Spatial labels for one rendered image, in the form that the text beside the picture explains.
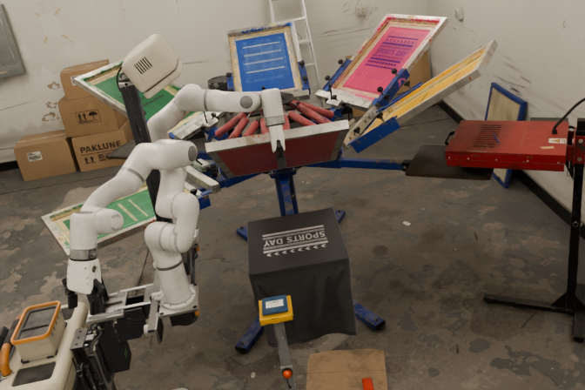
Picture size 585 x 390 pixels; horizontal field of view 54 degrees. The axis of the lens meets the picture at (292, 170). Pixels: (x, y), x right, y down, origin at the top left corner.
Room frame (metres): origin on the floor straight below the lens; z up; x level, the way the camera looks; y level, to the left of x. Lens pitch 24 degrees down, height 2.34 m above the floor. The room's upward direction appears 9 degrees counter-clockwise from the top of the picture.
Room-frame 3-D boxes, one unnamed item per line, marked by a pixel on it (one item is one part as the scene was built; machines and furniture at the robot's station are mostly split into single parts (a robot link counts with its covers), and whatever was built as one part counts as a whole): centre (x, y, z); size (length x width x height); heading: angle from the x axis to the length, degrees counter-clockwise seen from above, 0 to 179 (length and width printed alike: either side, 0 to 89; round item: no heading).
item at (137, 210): (3.01, 0.84, 1.05); 1.08 x 0.61 x 0.23; 121
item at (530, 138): (2.79, -1.18, 1.06); 0.61 x 0.46 x 0.12; 61
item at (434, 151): (3.15, -0.52, 0.91); 1.34 x 0.40 x 0.08; 61
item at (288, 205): (2.86, 0.05, 0.89); 1.24 x 0.06 x 0.06; 1
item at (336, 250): (2.36, 0.04, 0.95); 0.48 x 0.44 x 0.01; 1
